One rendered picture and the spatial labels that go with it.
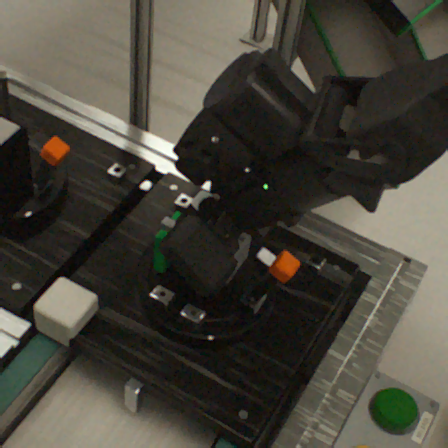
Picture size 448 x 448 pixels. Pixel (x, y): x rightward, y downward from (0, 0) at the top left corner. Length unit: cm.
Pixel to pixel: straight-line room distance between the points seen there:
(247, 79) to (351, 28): 38
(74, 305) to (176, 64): 55
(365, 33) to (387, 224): 25
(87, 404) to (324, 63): 41
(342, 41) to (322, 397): 39
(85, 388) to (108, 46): 60
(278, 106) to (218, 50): 70
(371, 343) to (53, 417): 32
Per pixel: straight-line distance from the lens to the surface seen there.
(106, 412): 85
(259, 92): 62
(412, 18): 86
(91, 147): 99
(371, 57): 99
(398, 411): 82
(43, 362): 84
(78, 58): 128
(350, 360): 86
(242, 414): 79
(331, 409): 82
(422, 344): 101
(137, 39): 99
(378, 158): 60
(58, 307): 83
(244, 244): 79
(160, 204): 93
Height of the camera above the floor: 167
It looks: 50 degrees down
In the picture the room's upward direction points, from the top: 8 degrees clockwise
